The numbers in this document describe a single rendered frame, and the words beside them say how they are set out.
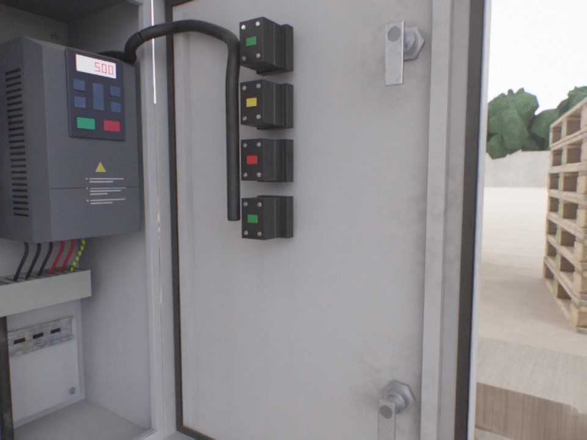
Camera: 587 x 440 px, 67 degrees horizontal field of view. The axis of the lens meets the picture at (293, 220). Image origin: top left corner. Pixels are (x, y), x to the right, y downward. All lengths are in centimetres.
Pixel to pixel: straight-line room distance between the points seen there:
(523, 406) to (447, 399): 120
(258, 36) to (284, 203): 17
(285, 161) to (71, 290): 38
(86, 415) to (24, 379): 11
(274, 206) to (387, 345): 18
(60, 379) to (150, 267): 26
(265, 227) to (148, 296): 24
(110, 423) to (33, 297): 23
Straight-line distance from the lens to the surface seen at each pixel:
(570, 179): 273
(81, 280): 70
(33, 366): 77
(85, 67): 58
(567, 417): 165
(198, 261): 59
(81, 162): 56
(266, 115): 45
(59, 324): 77
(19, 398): 78
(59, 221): 55
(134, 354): 71
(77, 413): 81
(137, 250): 65
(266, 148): 45
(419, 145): 43
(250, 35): 47
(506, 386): 166
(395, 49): 41
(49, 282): 68
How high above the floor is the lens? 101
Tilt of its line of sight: 5 degrees down
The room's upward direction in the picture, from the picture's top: straight up
